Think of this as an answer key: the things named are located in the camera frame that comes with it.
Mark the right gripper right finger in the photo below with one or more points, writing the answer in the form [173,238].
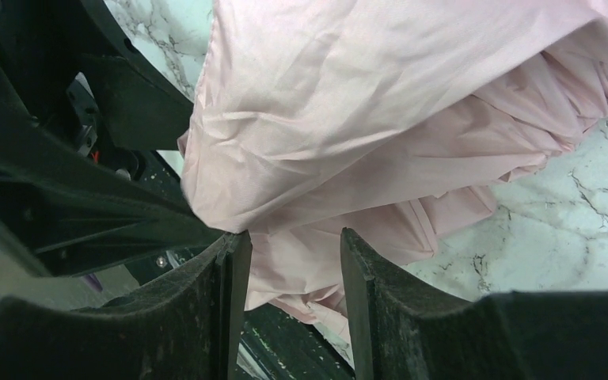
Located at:
[404,328]

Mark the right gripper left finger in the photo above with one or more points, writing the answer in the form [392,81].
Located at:
[185,324]

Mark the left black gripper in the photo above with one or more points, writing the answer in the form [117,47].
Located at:
[83,116]

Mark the pink folding umbrella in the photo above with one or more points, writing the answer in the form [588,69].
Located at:
[392,118]

